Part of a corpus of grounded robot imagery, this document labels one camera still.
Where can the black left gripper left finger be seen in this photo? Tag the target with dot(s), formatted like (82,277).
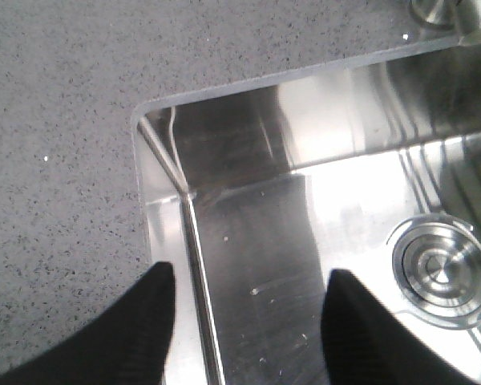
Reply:
(127,344)

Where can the stainless steel sink faucet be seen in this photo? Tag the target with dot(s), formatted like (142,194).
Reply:
(464,16)

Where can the stainless steel sink basin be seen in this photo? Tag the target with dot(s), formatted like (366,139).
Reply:
(255,194)

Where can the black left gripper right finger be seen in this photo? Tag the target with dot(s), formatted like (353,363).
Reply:
(363,343)

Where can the round steel sink drain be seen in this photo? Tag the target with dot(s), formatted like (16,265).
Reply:
(436,262)

